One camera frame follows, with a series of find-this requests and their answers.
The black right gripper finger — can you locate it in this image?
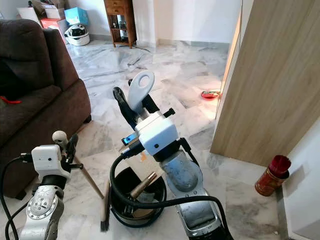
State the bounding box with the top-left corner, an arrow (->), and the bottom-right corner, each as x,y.
128,78 -> 161,115
112,86 -> 139,130

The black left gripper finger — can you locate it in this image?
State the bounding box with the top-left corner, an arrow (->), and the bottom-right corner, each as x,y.
65,133 -> 79,158

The wooden handle hand broom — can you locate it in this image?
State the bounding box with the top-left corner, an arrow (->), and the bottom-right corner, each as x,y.
52,130 -> 111,233

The brass coloured tube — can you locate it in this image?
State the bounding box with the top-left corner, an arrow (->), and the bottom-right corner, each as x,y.
130,172 -> 158,199

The brown fabric sofa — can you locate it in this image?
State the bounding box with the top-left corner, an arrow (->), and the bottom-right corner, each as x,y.
0,19 -> 93,199

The red bowl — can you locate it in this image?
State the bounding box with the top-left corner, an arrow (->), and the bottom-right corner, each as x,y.
200,89 -> 222,100

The round black bin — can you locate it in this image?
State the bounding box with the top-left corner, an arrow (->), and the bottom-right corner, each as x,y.
110,166 -> 167,229

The white black helmet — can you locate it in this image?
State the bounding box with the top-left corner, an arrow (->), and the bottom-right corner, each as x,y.
64,23 -> 91,47

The dark wooden side cabinet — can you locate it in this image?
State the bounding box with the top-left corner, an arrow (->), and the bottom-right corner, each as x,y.
103,0 -> 138,49

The light blue box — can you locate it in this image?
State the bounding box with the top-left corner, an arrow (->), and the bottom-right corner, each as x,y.
64,7 -> 89,26

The red flat box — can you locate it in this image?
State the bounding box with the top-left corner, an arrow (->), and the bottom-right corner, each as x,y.
40,18 -> 67,31

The light wooden cabinet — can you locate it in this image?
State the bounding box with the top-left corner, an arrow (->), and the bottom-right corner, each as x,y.
210,0 -> 320,167

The white storage box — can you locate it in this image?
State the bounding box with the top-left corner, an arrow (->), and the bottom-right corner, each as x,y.
16,6 -> 40,22

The red brown tin can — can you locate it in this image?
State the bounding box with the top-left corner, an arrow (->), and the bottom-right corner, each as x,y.
254,154 -> 291,197

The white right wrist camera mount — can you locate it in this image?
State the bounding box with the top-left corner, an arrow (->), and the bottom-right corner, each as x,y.
134,110 -> 179,157

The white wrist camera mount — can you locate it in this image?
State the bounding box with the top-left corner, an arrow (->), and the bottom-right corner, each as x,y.
31,144 -> 68,183
134,110 -> 179,157

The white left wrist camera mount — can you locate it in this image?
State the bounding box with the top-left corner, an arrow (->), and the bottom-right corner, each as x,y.
31,144 -> 68,183

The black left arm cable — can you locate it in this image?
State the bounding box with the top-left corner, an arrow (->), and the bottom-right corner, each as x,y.
0,152 -> 33,240

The red strap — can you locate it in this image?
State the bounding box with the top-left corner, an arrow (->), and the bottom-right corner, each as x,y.
0,95 -> 22,105

